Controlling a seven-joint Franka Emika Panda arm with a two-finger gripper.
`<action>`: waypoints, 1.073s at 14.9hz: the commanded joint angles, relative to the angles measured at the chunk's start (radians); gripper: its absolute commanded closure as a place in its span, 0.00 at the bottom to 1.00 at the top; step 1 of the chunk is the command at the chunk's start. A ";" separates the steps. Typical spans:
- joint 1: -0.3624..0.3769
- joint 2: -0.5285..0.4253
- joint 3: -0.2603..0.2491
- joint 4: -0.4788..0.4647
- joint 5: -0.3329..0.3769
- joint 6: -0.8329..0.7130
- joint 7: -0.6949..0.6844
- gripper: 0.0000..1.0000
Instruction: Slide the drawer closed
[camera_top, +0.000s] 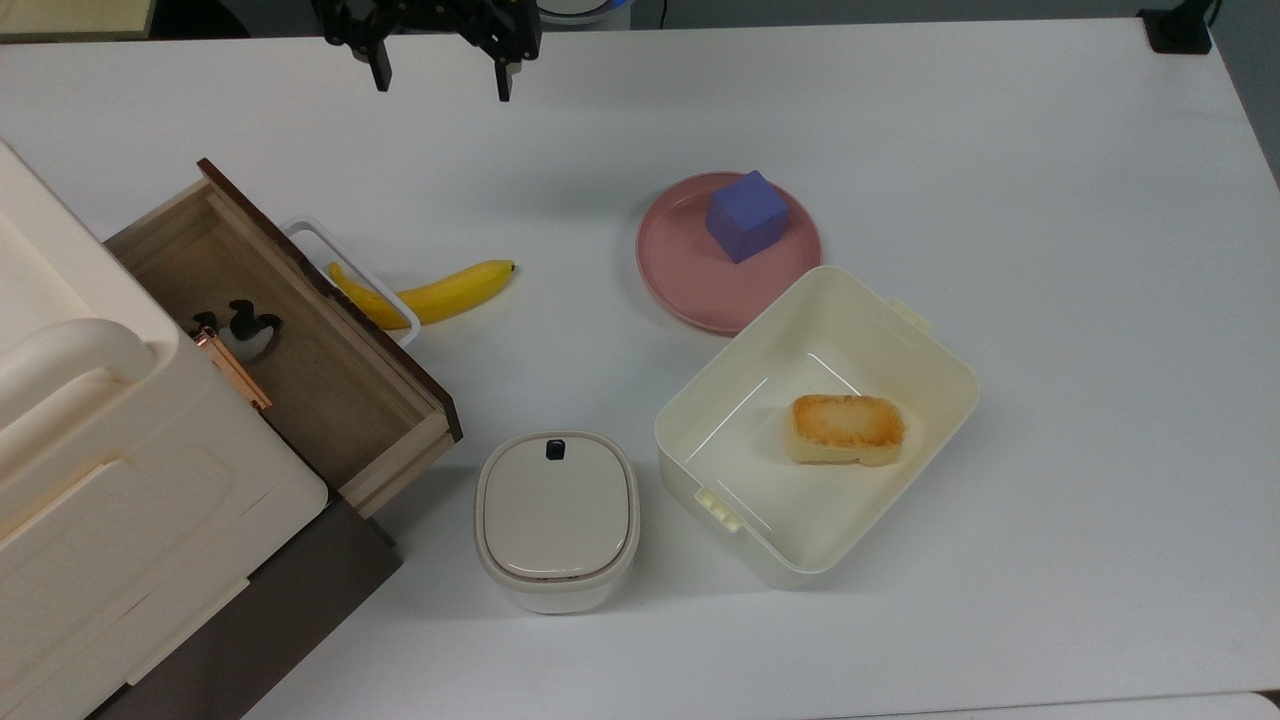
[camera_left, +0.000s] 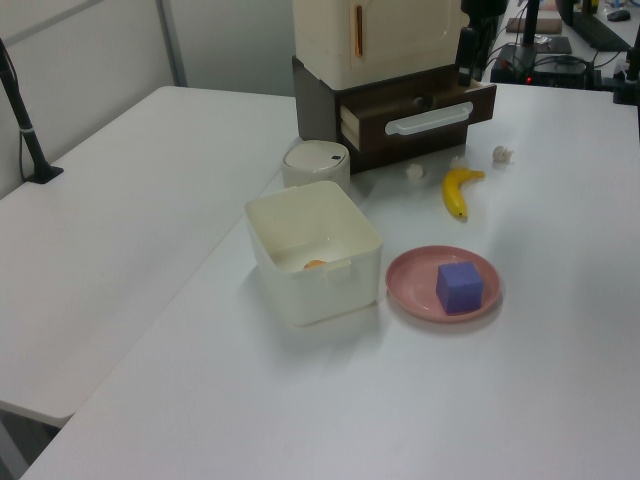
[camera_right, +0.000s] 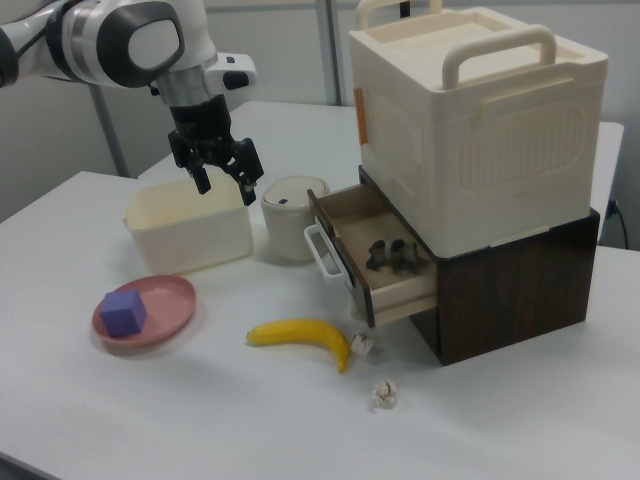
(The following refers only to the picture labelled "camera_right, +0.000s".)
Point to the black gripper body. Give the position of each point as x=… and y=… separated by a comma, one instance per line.
x=200, y=122

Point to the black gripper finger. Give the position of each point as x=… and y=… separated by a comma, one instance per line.
x=200, y=175
x=247, y=165

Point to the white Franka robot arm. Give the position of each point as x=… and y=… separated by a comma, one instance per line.
x=150, y=45

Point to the dark wood drawer cabinet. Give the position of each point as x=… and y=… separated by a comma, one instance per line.
x=515, y=300

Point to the cream open plastic bin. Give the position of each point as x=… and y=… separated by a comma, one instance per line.
x=195, y=240

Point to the small cream lidded canister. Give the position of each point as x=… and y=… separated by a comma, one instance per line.
x=285, y=225

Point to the pink plate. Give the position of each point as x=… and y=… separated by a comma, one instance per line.
x=170, y=300

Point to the purple cube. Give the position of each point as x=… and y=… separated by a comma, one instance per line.
x=122, y=312

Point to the dark crumpled object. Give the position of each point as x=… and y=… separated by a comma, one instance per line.
x=397, y=255

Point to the yellow banana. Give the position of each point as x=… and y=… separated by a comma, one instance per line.
x=300, y=332

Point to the crumpled white paper ball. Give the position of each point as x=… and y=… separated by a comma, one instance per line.
x=384, y=394
x=362, y=344

